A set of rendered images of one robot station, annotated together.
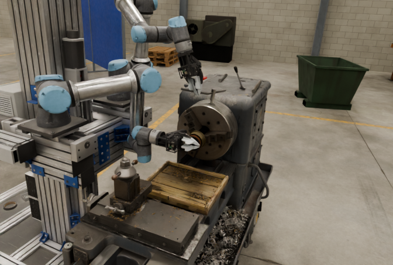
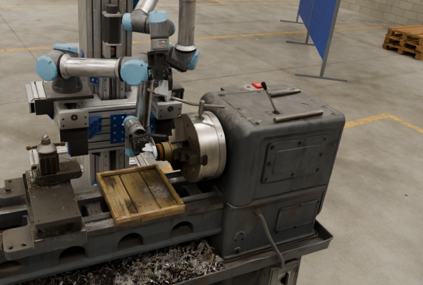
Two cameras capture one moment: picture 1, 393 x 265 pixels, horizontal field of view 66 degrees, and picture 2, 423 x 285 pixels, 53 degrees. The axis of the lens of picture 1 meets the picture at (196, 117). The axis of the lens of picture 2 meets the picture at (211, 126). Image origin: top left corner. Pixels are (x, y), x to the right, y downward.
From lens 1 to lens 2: 1.23 m
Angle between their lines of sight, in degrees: 36
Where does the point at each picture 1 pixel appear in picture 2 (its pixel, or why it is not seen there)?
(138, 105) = (140, 94)
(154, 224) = (42, 202)
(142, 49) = (182, 36)
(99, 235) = (19, 192)
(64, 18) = not seen: outside the picture
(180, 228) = (52, 216)
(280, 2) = not seen: outside the picture
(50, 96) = (40, 65)
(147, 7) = not seen: outside the picture
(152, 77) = (133, 69)
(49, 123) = (55, 87)
